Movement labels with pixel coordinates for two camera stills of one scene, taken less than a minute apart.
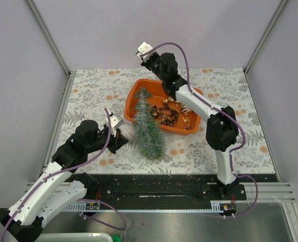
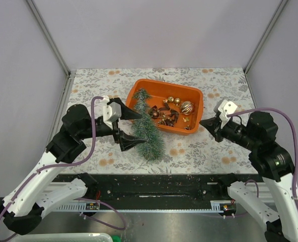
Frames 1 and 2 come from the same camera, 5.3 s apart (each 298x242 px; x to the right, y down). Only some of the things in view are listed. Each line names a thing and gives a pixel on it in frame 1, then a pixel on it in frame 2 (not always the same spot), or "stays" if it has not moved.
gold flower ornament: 185,119 stays
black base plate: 153,188 stays
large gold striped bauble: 185,110 stays
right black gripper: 147,63 to 219,131
